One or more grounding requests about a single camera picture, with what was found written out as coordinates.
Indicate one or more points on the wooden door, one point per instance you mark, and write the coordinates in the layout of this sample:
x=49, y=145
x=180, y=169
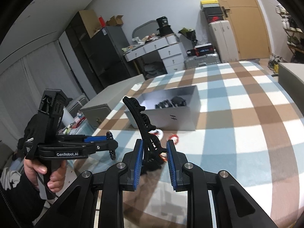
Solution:
x=247, y=28

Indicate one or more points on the small open cardboard box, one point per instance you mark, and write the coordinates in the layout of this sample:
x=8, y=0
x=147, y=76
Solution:
x=115, y=21

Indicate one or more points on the black wrapped bouquet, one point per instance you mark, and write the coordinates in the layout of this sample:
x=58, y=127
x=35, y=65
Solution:
x=187, y=33

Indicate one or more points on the black wardrobe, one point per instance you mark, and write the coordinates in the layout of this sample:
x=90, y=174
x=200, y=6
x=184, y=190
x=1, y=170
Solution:
x=104, y=52

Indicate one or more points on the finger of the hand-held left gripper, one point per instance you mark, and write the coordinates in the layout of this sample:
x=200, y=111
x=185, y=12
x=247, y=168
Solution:
x=95, y=139
x=104, y=145

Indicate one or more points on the black hair claw clip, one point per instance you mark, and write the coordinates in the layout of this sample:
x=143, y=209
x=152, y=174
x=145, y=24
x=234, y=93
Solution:
x=135, y=110

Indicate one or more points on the grey rounded chair back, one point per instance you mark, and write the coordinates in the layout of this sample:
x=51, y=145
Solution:
x=142, y=28

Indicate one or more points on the silver suitcase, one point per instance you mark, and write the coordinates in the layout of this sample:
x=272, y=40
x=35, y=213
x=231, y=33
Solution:
x=201, y=61

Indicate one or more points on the plaid blanket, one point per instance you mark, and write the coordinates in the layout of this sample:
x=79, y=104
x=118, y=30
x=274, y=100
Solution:
x=237, y=123

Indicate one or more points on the grey bedside cabinet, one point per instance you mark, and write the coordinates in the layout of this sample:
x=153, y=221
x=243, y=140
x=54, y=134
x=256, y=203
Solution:
x=97, y=117
x=292, y=83

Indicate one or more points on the black shoebox with red logo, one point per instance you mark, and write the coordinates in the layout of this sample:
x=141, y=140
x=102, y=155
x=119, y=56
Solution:
x=213, y=19

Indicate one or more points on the pile of black hair accessories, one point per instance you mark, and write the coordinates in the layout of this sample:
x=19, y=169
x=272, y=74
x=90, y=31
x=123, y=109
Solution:
x=171, y=102

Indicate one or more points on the white cylindrical container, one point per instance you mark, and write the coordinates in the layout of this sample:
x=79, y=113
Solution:
x=67, y=117

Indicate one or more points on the light blue side table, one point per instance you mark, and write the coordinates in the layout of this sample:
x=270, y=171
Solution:
x=82, y=130

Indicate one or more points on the large open cardboard box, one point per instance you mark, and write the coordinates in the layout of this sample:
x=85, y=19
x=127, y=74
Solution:
x=89, y=23

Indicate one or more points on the black container on desk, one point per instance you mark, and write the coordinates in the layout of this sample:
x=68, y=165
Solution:
x=164, y=26

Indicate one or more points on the person's left forearm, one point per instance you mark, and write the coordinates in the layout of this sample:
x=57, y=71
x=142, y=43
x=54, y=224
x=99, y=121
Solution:
x=21, y=206

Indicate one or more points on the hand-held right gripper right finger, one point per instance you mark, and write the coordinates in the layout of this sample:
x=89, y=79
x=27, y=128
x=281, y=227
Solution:
x=171, y=166

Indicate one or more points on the clutter of small desk items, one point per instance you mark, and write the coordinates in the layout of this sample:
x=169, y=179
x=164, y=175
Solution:
x=142, y=41

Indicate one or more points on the shelf rack with items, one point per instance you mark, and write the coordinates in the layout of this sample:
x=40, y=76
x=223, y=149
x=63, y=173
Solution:
x=291, y=28

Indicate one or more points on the round white badge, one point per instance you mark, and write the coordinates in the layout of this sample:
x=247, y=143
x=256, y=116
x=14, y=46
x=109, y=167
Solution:
x=158, y=133

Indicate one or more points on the grey cardboard box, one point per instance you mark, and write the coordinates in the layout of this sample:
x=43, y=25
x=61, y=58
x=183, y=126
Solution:
x=171, y=118

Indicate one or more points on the shoes on floor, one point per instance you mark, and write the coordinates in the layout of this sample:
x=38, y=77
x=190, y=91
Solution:
x=275, y=63

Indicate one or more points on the white desk with drawers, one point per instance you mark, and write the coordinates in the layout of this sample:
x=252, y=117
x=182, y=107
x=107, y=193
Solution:
x=171, y=52

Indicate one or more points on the person's left hand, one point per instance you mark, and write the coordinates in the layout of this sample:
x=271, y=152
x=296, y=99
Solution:
x=55, y=178

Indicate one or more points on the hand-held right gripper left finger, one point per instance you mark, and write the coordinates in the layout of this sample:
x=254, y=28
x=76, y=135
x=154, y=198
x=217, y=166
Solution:
x=139, y=163

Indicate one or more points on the white suitcase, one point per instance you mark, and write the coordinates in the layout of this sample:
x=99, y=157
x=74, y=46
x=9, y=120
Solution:
x=223, y=40

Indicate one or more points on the white curtain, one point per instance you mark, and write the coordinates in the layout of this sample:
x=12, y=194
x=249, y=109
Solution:
x=35, y=76

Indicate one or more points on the black boxes with red trim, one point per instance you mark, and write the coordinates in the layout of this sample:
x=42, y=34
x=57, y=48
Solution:
x=201, y=49

